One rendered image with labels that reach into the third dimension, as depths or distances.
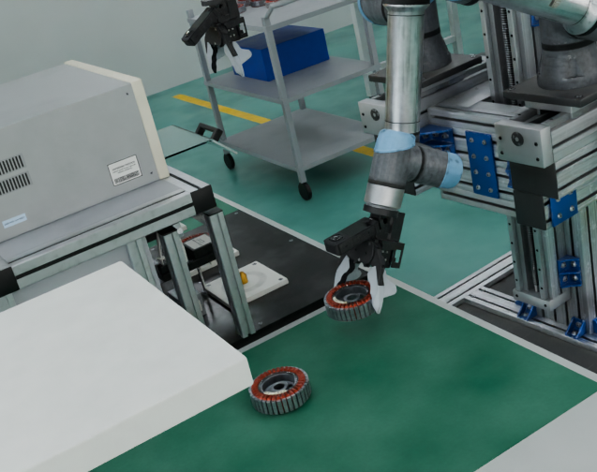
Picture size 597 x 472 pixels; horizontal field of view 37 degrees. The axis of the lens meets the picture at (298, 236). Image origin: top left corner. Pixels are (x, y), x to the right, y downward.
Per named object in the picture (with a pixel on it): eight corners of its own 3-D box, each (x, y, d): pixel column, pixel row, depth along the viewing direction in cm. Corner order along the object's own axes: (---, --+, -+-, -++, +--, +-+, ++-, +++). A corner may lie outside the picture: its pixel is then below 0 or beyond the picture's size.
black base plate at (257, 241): (241, 215, 251) (239, 209, 250) (373, 281, 198) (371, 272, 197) (86, 283, 231) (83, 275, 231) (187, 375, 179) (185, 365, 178)
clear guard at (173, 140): (197, 139, 238) (191, 117, 235) (238, 154, 218) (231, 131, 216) (83, 182, 225) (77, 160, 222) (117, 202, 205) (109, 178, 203)
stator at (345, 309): (357, 287, 185) (353, 272, 184) (393, 302, 176) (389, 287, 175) (316, 313, 180) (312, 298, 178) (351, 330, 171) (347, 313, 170)
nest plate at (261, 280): (257, 265, 214) (256, 260, 213) (289, 283, 201) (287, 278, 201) (202, 290, 208) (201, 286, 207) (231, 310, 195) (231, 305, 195)
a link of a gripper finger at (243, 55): (261, 66, 226) (244, 35, 227) (243, 72, 223) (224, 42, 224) (258, 71, 228) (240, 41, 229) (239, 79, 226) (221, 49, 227)
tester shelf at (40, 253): (99, 147, 226) (94, 130, 224) (216, 206, 170) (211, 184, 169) (-73, 212, 208) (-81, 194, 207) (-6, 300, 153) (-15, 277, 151)
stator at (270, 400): (259, 383, 170) (254, 367, 169) (315, 377, 168) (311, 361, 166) (247, 419, 160) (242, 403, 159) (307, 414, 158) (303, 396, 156)
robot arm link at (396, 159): (427, 137, 174) (391, 129, 170) (415, 192, 175) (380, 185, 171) (406, 133, 181) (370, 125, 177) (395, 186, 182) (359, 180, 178)
